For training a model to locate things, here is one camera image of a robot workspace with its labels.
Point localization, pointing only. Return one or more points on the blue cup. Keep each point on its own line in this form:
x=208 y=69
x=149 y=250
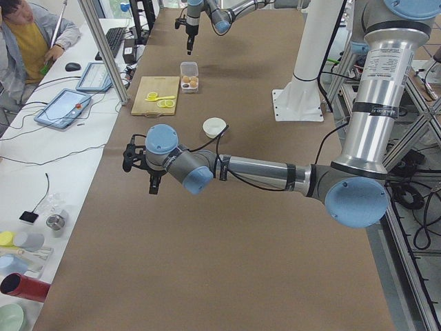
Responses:
x=10 y=263

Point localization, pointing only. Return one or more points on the black keyboard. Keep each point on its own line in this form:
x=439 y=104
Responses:
x=115 y=37

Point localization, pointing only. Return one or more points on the grey cup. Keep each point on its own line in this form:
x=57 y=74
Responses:
x=29 y=241

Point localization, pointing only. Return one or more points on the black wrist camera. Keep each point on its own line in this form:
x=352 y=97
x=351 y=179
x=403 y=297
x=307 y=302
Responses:
x=134 y=155

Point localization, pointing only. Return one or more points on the aluminium frame post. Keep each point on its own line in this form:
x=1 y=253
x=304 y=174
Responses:
x=91 y=18

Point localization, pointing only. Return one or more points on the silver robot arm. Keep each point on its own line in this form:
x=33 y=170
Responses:
x=237 y=73
x=221 y=19

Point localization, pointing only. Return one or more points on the white pedestal column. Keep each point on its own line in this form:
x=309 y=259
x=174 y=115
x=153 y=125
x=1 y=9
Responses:
x=300 y=99

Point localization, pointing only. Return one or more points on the black square pad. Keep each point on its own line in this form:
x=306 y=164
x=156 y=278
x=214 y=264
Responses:
x=29 y=217

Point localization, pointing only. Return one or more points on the black computer mouse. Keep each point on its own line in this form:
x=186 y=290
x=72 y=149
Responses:
x=72 y=66

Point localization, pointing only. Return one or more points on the red cylinder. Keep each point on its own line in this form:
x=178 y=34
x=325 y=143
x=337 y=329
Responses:
x=22 y=286

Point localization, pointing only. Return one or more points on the lemon slice toy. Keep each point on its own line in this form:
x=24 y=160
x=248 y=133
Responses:
x=166 y=103
x=151 y=96

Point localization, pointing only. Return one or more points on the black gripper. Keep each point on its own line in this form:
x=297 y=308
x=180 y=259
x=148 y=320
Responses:
x=190 y=30
x=154 y=173

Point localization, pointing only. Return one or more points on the clear plastic egg box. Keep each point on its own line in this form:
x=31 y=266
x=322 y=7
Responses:
x=188 y=68

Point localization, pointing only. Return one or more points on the bamboo cutting board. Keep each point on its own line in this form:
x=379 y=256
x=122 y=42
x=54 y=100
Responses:
x=164 y=86

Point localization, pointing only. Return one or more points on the green bowl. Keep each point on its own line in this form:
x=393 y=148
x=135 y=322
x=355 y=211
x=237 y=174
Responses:
x=12 y=317

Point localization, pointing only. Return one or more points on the white bowl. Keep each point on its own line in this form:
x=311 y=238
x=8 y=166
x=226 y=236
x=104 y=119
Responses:
x=213 y=126

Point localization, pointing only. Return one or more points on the blue teach pendant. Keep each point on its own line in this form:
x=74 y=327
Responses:
x=95 y=78
x=63 y=109

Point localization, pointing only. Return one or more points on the person in grey jacket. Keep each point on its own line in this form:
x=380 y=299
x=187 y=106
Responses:
x=32 y=38

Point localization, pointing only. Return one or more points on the yellow plastic knife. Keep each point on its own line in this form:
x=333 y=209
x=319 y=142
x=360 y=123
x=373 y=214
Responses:
x=166 y=98

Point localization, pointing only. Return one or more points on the yellow cup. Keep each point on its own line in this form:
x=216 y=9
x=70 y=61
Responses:
x=7 y=239

